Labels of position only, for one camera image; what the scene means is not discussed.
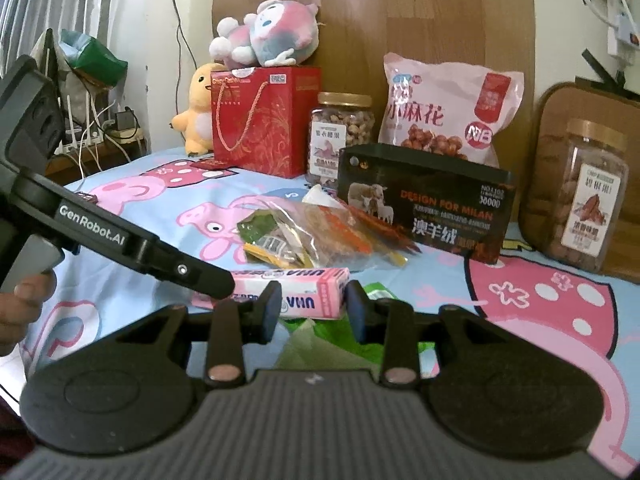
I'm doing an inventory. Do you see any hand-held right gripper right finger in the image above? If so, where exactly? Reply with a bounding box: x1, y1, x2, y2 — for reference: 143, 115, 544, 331
346, 281, 511, 387

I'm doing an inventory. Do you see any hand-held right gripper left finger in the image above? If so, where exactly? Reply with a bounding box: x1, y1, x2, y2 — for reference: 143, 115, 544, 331
116, 281, 284, 387

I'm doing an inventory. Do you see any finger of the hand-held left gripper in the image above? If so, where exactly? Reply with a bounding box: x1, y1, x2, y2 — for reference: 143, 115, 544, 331
145, 237, 236, 297

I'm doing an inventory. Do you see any green snack packet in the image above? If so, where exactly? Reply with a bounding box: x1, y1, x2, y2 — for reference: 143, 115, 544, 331
277, 282, 436, 371

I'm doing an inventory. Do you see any pink candy box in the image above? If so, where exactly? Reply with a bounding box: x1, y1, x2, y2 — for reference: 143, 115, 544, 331
192, 267, 351, 321

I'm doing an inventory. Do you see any clear bag of snacks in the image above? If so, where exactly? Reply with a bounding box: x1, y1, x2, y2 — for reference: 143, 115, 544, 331
236, 185, 416, 270

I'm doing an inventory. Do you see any black printed box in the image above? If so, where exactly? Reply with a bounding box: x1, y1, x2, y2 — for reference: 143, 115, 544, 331
337, 143, 518, 266

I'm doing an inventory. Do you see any person's left hand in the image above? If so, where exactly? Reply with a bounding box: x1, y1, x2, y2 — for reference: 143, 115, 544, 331
0, 274, 58, 356

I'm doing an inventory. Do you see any white router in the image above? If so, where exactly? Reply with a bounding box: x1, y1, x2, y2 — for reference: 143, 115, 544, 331
62, 90, 103, 156

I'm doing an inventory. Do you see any printed bed sheet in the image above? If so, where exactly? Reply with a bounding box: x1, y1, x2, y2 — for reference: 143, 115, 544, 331
0, 145, 640, 480

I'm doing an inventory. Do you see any green bag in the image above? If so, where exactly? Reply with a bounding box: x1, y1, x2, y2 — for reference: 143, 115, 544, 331
60, 30, 128, 86

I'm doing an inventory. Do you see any yellow plush duck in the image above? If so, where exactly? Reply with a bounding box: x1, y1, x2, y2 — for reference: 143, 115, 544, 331
171, 62, 227, 156

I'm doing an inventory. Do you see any red gift bag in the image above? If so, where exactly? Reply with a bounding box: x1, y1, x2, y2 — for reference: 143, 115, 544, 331
211, 66, 323, 180

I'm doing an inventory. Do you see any pale nut jar gold lid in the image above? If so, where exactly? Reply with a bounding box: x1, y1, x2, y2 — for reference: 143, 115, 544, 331
306, 92, 376, 188

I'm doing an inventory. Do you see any pink snack bag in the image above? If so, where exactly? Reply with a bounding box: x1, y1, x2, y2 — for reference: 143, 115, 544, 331
377, 52, 525, 168

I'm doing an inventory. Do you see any brown nut jar gold lid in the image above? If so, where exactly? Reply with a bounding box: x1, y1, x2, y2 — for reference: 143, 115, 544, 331
542, 119, 630, 275

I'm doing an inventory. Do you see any pink grey plush toy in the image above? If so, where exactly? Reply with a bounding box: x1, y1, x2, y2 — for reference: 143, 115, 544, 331
209, 0, 320, 68

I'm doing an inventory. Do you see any brown cardboard box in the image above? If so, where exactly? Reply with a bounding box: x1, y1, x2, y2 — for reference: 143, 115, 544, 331
211, 0, 535, 171

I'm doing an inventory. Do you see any white power strip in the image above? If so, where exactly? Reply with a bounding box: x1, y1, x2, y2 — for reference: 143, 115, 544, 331
607, 12, 640, 57

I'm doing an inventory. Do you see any black wall cable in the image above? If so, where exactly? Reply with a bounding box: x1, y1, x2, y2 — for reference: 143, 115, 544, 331
167, 0, 198, 68

